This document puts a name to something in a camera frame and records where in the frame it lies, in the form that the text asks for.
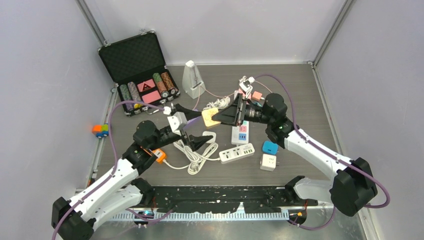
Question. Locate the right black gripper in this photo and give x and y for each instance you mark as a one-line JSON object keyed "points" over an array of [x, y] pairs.
{"points": [[230, 115]]}

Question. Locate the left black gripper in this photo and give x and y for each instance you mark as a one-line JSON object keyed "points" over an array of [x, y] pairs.
{"points": [[195, 141]]}

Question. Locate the tan dragon cube socket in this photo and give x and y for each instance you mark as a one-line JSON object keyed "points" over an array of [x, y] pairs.
{"points": [[207, 116]]}

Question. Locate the purple power strip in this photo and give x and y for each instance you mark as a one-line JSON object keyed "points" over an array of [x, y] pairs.
{"points": [[191, 122]]}

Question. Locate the pink cube socket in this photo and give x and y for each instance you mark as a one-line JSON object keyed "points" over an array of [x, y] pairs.
{"points": [[239, 92]]}

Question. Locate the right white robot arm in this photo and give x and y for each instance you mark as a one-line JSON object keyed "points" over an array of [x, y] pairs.
{"points": [[350, 185]]}

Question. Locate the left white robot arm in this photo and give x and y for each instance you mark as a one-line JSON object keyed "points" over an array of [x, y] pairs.
{"points": [[121, 187]]}

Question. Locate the white flat adapter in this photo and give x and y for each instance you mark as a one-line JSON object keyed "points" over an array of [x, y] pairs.
{"points": [[212, 134]]}

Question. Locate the long white colourful power strip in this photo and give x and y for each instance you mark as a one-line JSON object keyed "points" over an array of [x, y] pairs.
{"points": [[240, 134]]}

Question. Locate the salmon pink charger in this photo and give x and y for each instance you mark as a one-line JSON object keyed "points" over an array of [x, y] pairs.
{"points": [[257, 96]]}

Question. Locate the white grey power strip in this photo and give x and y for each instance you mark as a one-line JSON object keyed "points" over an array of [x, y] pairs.
{"points": [[236, 153]]}

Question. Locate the orange power strip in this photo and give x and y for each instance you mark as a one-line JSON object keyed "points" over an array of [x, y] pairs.
{"points": [[160, 155]]}

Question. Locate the white metronome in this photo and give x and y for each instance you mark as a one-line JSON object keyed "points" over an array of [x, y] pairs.
{"points": [[192, 81]]}

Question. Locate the blue charger adapter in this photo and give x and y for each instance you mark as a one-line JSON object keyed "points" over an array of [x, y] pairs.
{"points": [[270, 148]]}

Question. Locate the white cube socket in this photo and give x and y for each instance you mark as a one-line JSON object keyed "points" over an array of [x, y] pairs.
{"points": [[268, 162]]}

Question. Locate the black poker chip case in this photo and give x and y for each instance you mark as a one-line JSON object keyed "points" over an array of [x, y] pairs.
{"points": [[138, 68]]}

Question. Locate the orange blue toy car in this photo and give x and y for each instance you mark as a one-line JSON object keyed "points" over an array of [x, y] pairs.
{"points": [[100, 130]]}

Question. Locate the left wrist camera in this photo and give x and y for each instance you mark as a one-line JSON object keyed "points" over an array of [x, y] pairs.
{"points": [[177, 119]]}

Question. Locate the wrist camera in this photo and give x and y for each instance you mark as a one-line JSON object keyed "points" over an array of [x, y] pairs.
{"points": [[177, 119], [245, 84]]}

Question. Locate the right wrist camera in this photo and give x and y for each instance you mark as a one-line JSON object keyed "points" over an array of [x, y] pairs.
{"points": [[245, 84]]}

